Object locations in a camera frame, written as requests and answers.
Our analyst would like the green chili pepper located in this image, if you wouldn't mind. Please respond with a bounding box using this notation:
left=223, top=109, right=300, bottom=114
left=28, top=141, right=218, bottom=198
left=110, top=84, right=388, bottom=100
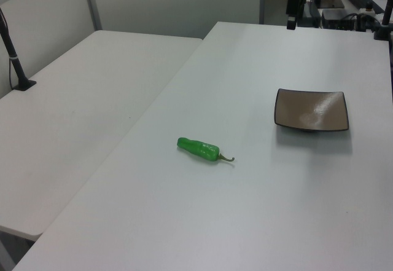
left=176, top=136, right=236, bottom=163

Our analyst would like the brown square ceramic plate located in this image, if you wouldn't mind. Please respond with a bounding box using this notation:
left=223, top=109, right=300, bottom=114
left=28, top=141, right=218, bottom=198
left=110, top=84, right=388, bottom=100
left=274, top=88, right=351, bottom=133

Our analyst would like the black electronics box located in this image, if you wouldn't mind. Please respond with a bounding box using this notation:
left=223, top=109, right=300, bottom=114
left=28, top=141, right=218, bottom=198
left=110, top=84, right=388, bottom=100
left=321, top=9, right=357, bottom=29

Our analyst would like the black clamped pole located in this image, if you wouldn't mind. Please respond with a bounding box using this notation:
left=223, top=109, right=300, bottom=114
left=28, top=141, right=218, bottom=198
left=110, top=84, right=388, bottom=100
left=372, top=0, right=393, bottom=41

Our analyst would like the black cable bundle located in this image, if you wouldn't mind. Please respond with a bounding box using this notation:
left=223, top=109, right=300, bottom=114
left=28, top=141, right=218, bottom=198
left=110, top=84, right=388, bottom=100
left=340, top=12, right=382, bottom=33

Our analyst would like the grey metal partition post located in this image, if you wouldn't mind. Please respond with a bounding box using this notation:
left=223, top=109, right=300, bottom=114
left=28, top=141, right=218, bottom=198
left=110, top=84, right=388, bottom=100
left=81, top=0, right=103, bottom=32

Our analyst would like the black camera stand white band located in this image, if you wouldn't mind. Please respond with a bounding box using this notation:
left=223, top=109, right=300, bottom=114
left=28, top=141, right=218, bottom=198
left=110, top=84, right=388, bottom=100
left=0, top=6, right=37, bottom=92

